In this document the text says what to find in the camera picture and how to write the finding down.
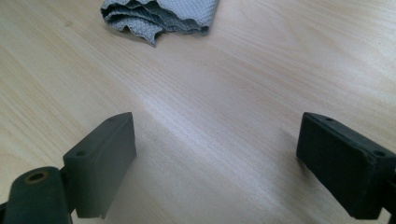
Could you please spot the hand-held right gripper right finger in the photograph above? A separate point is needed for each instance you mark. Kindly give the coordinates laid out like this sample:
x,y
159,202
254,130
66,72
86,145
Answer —
x,y
342,168

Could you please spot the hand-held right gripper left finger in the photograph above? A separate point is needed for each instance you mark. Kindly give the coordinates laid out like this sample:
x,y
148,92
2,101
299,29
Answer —
x,y
99,168

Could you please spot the grey cloth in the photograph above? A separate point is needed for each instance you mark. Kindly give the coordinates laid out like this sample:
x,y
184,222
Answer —
x,y
174,15

